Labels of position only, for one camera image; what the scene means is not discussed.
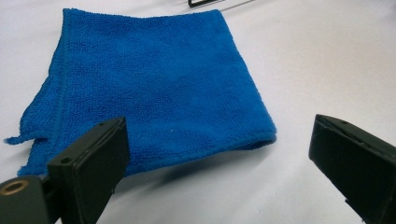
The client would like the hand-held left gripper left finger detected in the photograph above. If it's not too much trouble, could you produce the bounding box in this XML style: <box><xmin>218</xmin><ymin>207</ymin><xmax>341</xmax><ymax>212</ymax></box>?
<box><xmin>47</xmin><ymin>116</ymin><xmax>131</xmax><ymax>224</ymax></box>

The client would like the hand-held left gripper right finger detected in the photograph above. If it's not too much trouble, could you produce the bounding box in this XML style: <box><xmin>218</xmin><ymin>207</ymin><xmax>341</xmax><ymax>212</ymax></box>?
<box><xmin>308</xmin><ymin>114</ymin><xmax>396</xmax><ymax>224</ymax></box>

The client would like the blue microfibre towel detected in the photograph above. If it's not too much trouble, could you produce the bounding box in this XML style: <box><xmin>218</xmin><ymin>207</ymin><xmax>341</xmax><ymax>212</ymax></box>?
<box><xmin>3</xmin><ymin>7</ymin><xmax>278</xmax><ymax>178</ymax></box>

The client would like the black wire rack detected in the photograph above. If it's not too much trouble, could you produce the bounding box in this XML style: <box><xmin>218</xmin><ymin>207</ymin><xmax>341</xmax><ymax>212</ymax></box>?
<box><xmin>187</xmin><ymin>0</ymin><xmax>257</xmax><ymax>13</ymax></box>

